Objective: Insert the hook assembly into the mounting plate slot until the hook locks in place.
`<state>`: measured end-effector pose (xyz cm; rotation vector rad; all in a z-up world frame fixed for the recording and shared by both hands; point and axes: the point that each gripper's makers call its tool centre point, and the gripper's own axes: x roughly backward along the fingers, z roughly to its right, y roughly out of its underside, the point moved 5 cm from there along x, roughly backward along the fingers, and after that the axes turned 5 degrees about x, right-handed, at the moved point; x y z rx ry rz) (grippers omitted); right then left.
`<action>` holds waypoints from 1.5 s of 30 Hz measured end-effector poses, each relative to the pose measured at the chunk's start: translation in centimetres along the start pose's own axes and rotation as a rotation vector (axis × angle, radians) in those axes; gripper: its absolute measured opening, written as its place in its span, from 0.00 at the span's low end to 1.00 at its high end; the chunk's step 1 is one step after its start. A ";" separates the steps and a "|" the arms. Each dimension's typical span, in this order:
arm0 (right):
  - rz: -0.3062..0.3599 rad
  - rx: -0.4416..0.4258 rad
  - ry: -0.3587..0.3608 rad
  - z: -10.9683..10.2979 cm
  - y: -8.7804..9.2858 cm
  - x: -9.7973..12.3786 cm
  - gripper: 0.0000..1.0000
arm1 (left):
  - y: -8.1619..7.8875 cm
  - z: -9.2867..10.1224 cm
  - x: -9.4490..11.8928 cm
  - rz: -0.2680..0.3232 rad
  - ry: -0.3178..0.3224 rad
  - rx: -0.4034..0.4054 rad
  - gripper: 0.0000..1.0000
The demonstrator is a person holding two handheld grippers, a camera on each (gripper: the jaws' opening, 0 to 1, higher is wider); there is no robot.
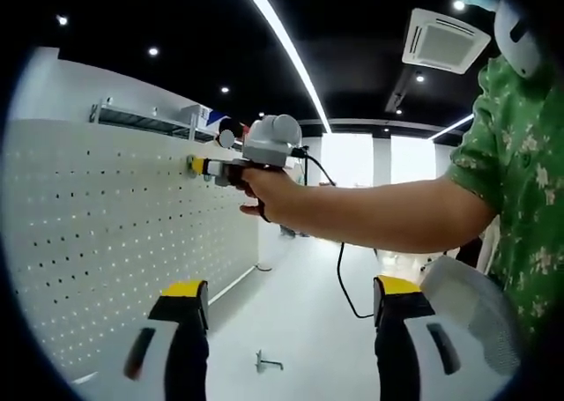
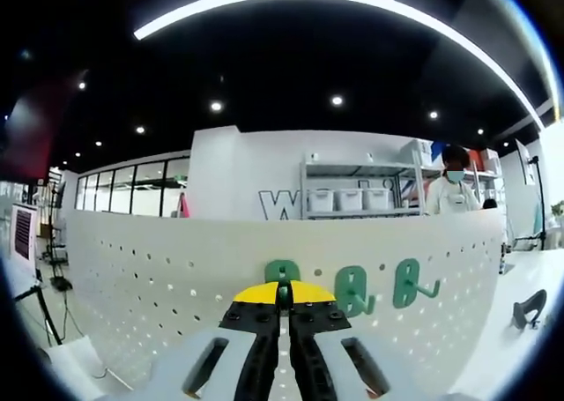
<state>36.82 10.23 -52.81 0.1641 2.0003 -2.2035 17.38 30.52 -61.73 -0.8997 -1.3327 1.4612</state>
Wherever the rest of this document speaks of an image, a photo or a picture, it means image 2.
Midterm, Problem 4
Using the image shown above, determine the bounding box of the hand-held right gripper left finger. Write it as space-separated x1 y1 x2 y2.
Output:
131 280 283 401

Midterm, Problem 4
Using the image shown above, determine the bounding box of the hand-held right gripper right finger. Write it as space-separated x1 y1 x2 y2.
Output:
288 279 446 401

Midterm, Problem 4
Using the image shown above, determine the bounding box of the green hook assembly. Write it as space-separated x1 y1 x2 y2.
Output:
263 258 303 314
334 266 378 318
391 258 442 309

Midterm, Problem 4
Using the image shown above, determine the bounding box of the white perforated mounting plate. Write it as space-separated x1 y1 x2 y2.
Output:
63 209 506 375

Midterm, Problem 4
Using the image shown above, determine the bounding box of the white storage bin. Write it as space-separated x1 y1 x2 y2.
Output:
334 189 365 212
365 189 391 211
308 189 334 211

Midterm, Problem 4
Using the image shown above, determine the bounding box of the grey metal shelf rack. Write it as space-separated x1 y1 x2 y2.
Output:
299 152 427 219

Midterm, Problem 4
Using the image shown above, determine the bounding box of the black easel stand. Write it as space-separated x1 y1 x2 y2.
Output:
12 281 65 347

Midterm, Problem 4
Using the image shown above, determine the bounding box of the white display panel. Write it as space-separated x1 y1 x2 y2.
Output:
9 202 39 265

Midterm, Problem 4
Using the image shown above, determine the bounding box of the black tripod stand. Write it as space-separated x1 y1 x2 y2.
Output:
513 153 552 252

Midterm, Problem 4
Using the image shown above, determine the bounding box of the dark red hanging screen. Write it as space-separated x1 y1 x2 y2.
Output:
0 78 76 182

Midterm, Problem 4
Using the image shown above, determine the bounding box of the long ceiling strip light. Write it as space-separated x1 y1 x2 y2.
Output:
131 0 547 131

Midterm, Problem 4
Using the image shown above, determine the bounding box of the thin white cable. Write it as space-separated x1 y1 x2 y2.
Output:
92 360 133 391

